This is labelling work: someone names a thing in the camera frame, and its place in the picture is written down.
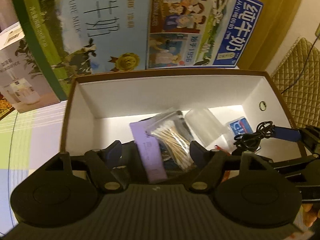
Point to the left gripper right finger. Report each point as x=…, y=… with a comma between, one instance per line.
x=209, y=163

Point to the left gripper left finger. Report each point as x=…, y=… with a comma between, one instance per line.
x=107, y=168

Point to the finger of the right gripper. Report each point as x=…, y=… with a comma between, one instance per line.
x=294, y=166
x=308, y=136

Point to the clear plastic cup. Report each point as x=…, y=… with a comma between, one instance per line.
x=205, y=125

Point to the blue dental floss box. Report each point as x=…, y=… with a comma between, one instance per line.
x=236, y=127

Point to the purple cream tube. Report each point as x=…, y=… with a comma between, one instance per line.
x=149, y=151

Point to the bag of cotton swabs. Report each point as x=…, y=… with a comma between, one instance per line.
x=153, y=127

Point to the red snack packet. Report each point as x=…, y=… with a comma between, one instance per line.
x=228, y=174

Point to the black shaver box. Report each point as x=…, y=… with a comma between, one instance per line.
x=130, y=157

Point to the striped knitted sock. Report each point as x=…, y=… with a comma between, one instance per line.
x=176, y=135

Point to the person's right hand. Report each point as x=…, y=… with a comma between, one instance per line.
x=310, y=214

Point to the brown cardboard storage box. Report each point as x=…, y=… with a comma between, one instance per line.
x=168, y=106

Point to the quilted cushioned chair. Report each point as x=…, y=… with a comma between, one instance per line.
x=297, y=79

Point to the checkered tablecloth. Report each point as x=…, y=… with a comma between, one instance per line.
x=28, y=140

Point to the red gift box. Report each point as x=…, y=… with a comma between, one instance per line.
x=5, y=107

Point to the white humidifier box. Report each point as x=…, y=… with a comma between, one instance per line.
x=22, y=82

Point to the green milk carton box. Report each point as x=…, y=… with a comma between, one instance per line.
x=70, y=38

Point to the wooden wardrobe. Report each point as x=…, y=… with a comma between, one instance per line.
x=270, y=30

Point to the blue milk carton box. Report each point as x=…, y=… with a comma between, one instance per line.
x=200, y=33

